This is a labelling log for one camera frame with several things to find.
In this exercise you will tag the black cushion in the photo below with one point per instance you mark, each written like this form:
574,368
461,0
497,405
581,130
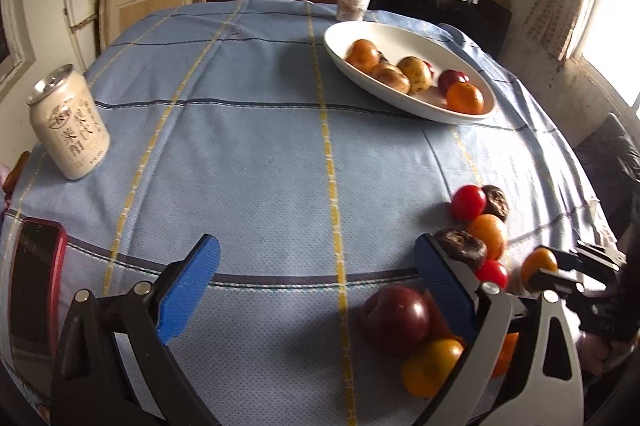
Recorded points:
610,165

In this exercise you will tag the striped orange pear-shaped fruit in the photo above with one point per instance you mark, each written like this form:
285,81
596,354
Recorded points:
363,54

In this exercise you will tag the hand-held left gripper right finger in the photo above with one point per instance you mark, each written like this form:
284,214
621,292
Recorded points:
445,286

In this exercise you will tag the white framed window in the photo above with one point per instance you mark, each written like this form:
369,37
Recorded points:
10,45

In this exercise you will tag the dark wrinkled passion fruit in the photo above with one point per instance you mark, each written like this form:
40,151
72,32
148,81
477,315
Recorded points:
383,56
460,246
497,202

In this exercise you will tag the person's right hand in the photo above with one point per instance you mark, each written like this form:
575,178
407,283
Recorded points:
600,356

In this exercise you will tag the cream beverage can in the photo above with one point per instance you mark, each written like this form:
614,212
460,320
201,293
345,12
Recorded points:
70,130

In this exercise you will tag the smartphone in red case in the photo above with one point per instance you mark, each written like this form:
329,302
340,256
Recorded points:
35,296

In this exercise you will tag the small orange fruit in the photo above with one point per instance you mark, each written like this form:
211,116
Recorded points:
490,233

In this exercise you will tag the yellow speckled round fruit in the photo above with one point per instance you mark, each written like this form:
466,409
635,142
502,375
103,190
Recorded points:
415,73

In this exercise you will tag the blue plaid tablecloth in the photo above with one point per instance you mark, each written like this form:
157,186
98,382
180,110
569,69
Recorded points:
250,155

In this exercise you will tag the brown speckled round fruit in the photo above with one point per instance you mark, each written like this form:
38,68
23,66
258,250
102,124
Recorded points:
390,78

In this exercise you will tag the bright window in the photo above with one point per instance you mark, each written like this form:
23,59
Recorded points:
615,20

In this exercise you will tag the white oval plate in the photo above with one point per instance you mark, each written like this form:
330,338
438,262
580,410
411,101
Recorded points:
340,40

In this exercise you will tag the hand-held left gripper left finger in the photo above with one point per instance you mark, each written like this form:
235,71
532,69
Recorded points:
187,286

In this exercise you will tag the wooden framed board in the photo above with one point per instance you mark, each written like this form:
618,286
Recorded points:
150,0

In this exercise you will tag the white paper cup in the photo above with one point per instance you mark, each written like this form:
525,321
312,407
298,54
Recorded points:
352,3

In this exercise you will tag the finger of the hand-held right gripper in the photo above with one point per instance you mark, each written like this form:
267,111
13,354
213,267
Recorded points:
550,280
595,256

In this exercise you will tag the dark red plum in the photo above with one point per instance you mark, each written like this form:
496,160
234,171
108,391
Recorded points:
396,320
452,79

